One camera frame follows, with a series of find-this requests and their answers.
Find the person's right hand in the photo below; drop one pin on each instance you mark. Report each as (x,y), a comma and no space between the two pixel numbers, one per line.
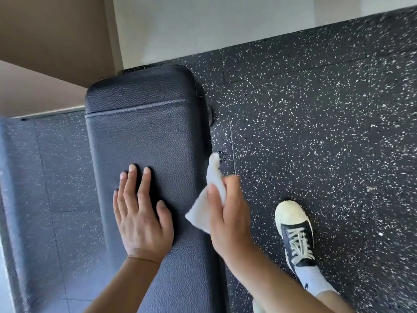
(233,224)

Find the person's left hand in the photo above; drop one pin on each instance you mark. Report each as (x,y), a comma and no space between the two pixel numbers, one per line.
(143,231)

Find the person's left thumb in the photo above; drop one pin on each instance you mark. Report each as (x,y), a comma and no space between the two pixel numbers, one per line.
(164,216)

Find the person's left little finger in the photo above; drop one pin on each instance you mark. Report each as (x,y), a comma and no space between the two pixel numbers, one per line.
(116,205)

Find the person's right thumb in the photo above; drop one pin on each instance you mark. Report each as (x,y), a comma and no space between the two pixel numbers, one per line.
(215,205)

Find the person's left middle finger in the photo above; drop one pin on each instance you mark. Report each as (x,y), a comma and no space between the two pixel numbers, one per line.
(131,185)

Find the white wiping cloth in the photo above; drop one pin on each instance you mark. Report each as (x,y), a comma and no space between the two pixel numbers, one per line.
(203,208)

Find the person's left forearm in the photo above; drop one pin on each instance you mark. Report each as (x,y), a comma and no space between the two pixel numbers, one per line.
(130,286)

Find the person's right forearm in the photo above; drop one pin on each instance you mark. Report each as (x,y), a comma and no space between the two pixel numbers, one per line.
(277,286)

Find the black leather bench pad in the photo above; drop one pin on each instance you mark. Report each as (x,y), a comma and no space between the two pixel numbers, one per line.
(153,133)

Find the black and white sneaker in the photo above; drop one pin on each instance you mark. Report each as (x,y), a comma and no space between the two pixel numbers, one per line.
(295,231)

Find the black bench foot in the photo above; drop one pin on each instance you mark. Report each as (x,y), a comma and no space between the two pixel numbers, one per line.
(211,115)

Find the metal floor strip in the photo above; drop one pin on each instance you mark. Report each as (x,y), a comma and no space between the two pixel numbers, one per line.
(49,113)

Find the white sock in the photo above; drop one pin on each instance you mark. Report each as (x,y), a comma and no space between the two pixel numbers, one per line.
(312,278)

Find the person's leg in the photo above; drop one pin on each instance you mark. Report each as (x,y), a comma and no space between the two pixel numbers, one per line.
(335,303)

